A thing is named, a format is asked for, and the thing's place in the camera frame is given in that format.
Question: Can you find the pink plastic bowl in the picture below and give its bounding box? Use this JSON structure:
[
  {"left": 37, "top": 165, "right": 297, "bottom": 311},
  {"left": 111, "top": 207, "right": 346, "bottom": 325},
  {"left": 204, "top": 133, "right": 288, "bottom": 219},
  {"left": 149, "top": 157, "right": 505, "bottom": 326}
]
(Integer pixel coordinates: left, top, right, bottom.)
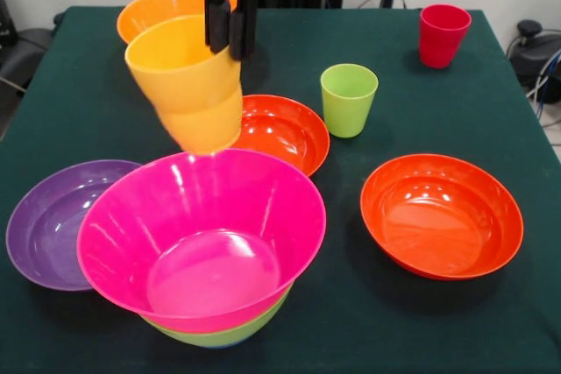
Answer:
[{"left": 76, "top": 148, "right": 328, "bottom": 335}]

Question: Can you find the orange plastic bowl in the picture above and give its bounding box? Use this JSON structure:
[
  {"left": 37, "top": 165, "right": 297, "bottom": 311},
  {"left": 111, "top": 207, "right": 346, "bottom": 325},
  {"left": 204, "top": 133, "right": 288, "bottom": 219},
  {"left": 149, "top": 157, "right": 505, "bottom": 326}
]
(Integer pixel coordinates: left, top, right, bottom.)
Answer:
[{"left": 116, "top": 0, "right": 240, "bottom": 46}]

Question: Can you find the green plastic cup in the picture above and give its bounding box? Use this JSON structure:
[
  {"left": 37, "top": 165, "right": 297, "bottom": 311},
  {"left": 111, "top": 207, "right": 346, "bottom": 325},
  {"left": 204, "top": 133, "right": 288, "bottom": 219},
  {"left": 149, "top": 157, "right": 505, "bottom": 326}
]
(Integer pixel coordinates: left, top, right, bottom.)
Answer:
[{"left": 319, "top": 63, "right": 380, "bottom": 139}]

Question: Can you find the green plastic bowl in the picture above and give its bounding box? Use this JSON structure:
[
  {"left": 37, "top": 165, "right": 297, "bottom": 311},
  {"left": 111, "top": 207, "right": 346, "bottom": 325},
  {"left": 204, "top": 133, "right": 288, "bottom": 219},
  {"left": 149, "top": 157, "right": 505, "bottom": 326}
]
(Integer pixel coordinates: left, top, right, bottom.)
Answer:
[{"left": 139, "top": 282, "right": 295, "bottom": 349}]

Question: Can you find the yellow plastic cup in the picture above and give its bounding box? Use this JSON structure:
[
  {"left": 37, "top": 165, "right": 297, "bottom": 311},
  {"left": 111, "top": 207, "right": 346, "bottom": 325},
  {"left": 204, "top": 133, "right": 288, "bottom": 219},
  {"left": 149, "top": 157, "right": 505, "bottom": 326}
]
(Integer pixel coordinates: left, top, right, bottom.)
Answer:
[{"left": 124, "top": 14, "right": 245, "bottom": 157}]

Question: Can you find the dark green tablecloth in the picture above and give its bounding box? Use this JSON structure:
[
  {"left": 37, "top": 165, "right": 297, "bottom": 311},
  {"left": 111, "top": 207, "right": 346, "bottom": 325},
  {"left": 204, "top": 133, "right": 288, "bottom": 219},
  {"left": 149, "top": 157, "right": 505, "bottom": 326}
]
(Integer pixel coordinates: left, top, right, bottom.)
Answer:
[{"left": 0, "top": 4, "right": 561, "bottom": 374}]

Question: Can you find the purple plastic bowl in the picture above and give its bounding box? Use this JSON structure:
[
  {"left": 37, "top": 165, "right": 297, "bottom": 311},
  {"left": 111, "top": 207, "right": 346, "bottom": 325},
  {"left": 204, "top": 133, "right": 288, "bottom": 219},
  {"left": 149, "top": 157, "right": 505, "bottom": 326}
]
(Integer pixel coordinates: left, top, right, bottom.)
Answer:
[{"left": 5, "top": 159, "right": 144, "bottom": 293}]

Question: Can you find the red plastic cup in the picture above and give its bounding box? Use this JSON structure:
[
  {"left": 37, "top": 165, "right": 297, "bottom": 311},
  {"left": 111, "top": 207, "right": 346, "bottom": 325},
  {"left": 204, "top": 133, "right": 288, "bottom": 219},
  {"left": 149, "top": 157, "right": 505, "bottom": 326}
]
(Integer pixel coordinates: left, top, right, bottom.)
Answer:
[{"left": 418, "top": 4, "right": 473, "bottom": 70}]

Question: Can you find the red plastic bowl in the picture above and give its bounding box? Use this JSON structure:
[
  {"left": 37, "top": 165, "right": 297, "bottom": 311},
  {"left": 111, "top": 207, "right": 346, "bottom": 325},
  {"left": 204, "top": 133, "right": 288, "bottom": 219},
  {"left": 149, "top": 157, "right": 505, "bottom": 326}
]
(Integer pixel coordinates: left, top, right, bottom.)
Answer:
[
  {"left": 359, "top": 153, "right": 525, "bottom": 281},
  {"left": 230, "top": 93, "right": 331, "bottom": 179}
]

